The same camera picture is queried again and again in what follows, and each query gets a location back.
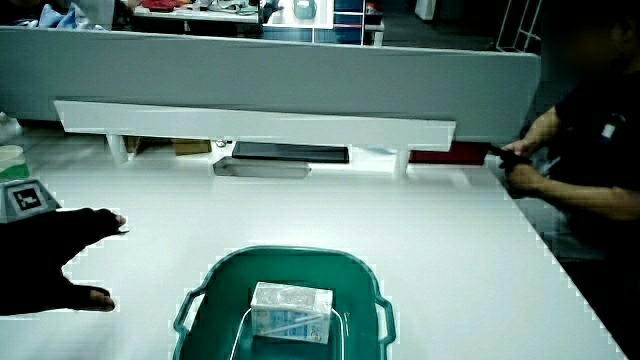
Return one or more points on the person's left hand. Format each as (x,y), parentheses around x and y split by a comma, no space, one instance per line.
(35,260)

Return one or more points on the green plastic plate basin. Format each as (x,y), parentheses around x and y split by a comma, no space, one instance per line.
(295,267)

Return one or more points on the green and white cup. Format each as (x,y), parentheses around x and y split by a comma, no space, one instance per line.
(11,162)

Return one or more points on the brown cardboard box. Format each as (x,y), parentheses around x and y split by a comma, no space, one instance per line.
(190,146)

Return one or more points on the blue cloth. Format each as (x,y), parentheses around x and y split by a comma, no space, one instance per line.
(60,17)

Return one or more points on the white shelf riser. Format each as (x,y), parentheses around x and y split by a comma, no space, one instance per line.
(250,125)

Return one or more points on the red cloth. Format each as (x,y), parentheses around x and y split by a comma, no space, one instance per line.
(162,5)

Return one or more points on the white background table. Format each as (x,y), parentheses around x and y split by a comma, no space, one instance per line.
(200,15)

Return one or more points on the white storage shelf unit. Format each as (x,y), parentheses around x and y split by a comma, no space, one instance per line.
(345,22)

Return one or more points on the red box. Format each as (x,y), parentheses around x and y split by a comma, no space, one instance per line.
(450,154)

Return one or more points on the white metal rack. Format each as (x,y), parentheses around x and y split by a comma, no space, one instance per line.
(520,25)

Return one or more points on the grey partition wall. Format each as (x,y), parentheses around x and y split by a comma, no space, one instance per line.
(250,70)

